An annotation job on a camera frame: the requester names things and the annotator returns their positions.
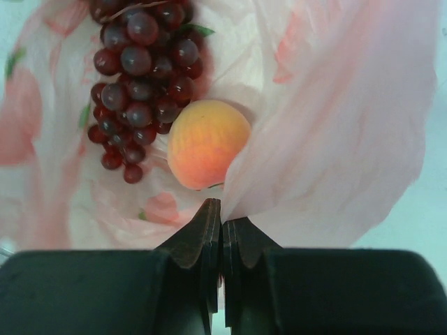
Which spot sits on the red grape bunch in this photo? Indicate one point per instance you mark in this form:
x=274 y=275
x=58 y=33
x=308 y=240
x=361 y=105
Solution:
x=151 y=55

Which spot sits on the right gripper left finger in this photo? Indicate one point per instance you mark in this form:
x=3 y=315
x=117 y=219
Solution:
x=169 y=290

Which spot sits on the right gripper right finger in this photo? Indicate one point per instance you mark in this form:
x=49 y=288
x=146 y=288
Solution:
x=274 y=290

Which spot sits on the pink plastic bag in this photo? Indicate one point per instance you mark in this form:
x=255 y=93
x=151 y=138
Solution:
x=337 y=92

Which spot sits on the orange peach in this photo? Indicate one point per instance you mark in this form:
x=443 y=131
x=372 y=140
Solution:
x=204 y=140

